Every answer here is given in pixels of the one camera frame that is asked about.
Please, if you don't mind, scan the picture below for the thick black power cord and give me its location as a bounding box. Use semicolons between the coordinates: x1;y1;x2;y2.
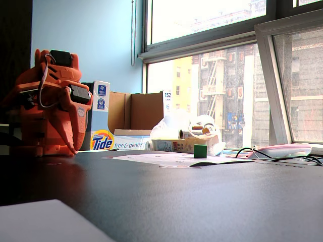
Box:
257;155;323;167

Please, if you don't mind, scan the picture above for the thin black cable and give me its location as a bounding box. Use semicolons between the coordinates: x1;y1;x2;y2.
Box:
235;147;273;160

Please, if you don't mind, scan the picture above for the printed cardboard carton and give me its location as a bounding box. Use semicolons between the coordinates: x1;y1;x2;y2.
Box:
151;136;220;156

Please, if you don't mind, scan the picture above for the dark patterned curtain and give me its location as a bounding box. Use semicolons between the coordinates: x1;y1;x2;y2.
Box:
0;0;33;101

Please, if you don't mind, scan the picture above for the green cube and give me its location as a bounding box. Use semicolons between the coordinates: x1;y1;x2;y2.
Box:
193;144;208;159

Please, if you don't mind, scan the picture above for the white open window sash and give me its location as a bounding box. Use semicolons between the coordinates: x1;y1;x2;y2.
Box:
254;9;323;147

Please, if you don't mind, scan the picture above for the grey window frame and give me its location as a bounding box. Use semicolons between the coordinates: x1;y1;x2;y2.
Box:
137;0;323;152

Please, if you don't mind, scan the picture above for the white paper foreground corner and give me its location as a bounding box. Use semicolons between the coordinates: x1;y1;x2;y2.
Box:
0;199;116;242

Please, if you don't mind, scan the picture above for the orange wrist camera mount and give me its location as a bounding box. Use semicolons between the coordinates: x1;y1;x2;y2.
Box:
16;80;64;95

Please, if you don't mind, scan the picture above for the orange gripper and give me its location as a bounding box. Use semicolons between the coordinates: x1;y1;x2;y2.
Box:
59;85;93;155

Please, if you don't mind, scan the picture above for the pink white flat device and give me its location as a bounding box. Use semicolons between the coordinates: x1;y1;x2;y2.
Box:
247;143;312;159

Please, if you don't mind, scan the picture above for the window blind cord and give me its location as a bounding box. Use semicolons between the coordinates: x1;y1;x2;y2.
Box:
130;0;137;67

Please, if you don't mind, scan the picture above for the white numbered grid paper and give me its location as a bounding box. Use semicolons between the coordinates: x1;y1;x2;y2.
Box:
112;152;253;167

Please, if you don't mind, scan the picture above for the Tide detergent cardboard box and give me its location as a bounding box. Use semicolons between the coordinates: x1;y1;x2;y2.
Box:
87;80;173;151

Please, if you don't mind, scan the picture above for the clear plastic bag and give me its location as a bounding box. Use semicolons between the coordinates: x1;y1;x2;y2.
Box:
150;114;227;157

